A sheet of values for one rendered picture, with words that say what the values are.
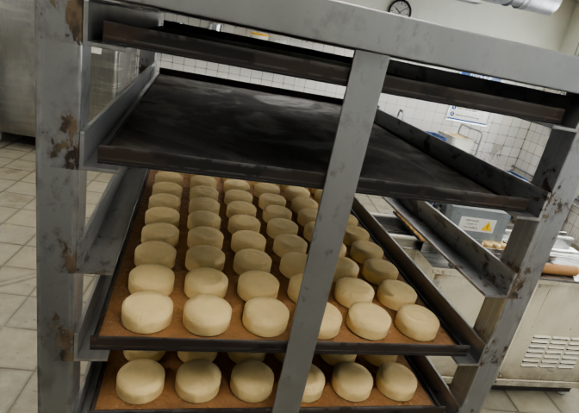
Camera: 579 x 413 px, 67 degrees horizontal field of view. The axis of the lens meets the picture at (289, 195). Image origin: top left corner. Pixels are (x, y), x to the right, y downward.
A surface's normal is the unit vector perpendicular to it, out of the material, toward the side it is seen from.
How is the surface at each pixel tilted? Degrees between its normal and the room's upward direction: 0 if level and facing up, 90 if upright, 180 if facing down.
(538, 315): 90
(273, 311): 0
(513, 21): 90
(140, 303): 0
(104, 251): 0
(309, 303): 90
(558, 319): 90
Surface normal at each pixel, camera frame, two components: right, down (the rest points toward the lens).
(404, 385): 0.18, -0.92
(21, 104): 0.08, 0.38
